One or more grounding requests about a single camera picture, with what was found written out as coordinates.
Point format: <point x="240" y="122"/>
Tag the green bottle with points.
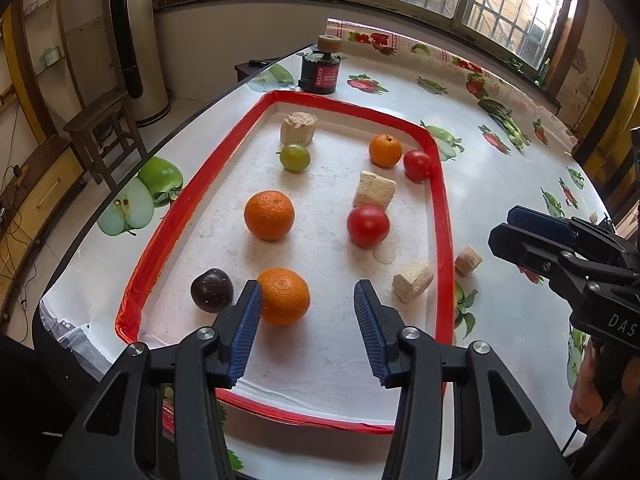
<point x="544" y="70"/>

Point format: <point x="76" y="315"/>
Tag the small red tomato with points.
<point x="417" y="166"/>

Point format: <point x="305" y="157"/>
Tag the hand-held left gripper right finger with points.
<point x="370" y="335"/>

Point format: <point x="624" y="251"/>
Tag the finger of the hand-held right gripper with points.
<point x="537" y="219"/>
<point x="520" y="247"/>

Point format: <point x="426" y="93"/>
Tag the cork stopper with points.
<point x="329" y="44"/>

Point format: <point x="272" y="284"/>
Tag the large sugarcane piece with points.
<point x="375" y="190"/>

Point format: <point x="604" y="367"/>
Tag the person's right hand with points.
<point x="585" y="390"/>

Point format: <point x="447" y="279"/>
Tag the large red tomato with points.
<point x="368" y="226"/>

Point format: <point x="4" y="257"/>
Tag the red rimmed white tray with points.
<point x="320" y="260"/>

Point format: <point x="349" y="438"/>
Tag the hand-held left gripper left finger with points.
<point x="247" y="335"/>

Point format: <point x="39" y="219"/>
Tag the low wooden cabinet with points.
<point x="45" y="195"/>

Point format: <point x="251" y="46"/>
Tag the dark side table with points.
<point x="247" y="72"/>

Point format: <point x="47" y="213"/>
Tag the small white green box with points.
<point x="50" y="56"/>

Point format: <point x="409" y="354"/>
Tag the dark purple plum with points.
<point x="212" y="290"/>

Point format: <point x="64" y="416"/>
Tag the green round fruit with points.
<point x="295" y="158"/>

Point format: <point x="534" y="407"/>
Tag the tall standing air conditioner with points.
<point x="142" y="60"/>

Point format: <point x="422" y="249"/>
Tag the black jar with red label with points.
<point x="320" y="74"/>

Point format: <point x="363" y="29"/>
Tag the small sugarcane piece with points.
<point x="468" y="260"/>

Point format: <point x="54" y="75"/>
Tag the fruit print tablecloth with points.
<point x="500" y="185"/>

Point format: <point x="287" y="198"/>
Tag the wooden stool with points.
<point x="102" y="120"/>

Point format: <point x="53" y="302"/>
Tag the wooden wall shelf unit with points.
<point x="64" y="45"/>

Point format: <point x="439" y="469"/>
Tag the orange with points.
<point x="269" y="215"/>
<point x="285" y="297"/>
<point x="385" y="150"/>

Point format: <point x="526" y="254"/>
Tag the green leafy vegetable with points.
<point x="505" y="121"/>

